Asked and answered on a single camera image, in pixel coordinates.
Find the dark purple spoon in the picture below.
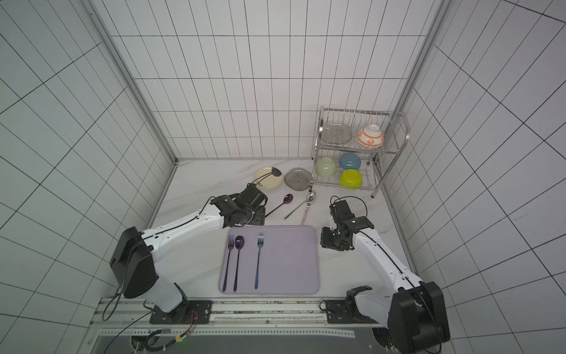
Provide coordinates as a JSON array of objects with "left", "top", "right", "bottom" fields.
[{"left": 265, "top": 193, "right": 294, "bottom": 218}]

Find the metal dish rack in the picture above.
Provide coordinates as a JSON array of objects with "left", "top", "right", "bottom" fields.
[{"left": 311, "top": 106, "right": 411, "bottom": 197}]

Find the blue bowl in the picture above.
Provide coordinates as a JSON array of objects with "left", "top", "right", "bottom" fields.
[{"left": 338, "top": 152, "right": 361, "bottom": 171}]

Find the pink handled spoon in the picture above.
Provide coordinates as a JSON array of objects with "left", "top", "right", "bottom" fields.
[{"left": 301, "top": 190, "right": 316, "bottom": 225}]

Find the lime green bowl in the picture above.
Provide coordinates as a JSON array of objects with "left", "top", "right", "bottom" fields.
[{"left": 339, "top": 169, "right": 363, "bottom": 189}]

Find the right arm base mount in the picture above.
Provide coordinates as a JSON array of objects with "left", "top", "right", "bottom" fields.
[{"left": 320, "top": 298, "right": 377, "bottom": 324}]

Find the white orange patterned bowl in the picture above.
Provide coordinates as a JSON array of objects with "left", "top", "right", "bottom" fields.
[{"left": 357, "top": 124, "right": 384, "bottom": 148}]

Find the lilac placemat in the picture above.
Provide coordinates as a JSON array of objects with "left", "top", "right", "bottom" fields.
[{"left": 219, "top": 225, "right": 320, "bottom": 296}]

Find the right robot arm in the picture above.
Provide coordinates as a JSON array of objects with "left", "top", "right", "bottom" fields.
[{"left": 319, "top": 217, "right": 450, "bottom": 353}]

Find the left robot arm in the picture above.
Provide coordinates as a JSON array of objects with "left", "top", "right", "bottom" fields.
[{"left": 110, "top": 192, "right": 268, "bottom": 314}]

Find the pale green bowl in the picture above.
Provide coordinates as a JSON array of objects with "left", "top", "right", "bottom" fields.
[{"left": 315, "top": 156, "right": 337, "bottom": 178}]

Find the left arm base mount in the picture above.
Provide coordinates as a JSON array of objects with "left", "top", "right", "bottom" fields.
[{"left": 150, "top": 300, "right": 213, "bottom": 325}]

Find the blue fork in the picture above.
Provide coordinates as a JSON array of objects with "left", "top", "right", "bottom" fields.
[{"left": 254, "top": 233, "right": 265, "bottom": 289}]

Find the cream plate with dark patch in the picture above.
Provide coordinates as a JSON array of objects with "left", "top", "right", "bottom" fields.
[{"left": 252, "top": 167, "right": 283, "bottom": 190}]

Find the aluminium mounting rail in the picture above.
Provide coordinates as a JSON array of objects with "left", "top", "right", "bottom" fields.
[{"left": 90, "top": 297, "right": 386, "bottom": 337}]

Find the purple fork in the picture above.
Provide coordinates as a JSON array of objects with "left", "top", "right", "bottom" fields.
[{"left": 222, "top": 235, "right": 235, "bottom": 292}]

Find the grey plate in rack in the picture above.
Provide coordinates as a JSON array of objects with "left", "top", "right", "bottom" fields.
[{"left": 321, "top": 122, "right": 352, "bottom": 145}]

